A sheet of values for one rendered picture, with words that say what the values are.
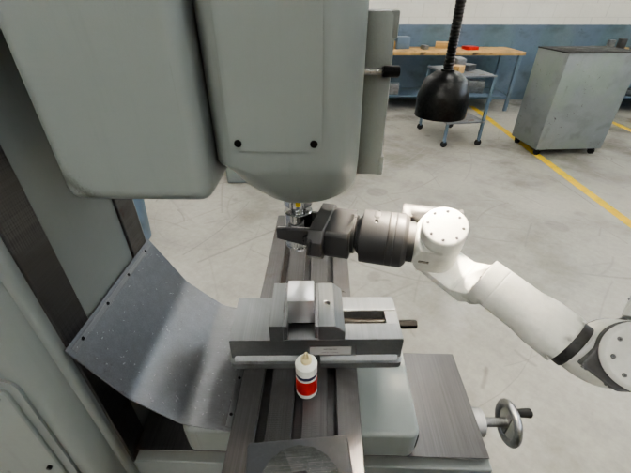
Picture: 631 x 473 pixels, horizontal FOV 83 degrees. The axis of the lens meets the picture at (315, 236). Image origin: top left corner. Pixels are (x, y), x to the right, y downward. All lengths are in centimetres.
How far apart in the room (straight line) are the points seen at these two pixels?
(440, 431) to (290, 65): 83
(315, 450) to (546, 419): 167
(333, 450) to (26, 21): 56
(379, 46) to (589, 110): 475
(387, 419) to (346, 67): 68
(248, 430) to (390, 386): 35
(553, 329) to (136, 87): 57
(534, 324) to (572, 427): 156
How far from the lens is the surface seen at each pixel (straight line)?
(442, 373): 107
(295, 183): 48
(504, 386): 208
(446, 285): 61
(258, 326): 76
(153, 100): 45
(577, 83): 498
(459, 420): 100
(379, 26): 50
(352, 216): 59
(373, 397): 88
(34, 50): 50
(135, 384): 79
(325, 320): 71
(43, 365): 73
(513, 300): 55
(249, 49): 43
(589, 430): 213
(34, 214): 64
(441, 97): 54
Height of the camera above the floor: 156
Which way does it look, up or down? 34 degrees down
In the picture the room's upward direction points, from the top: straight up
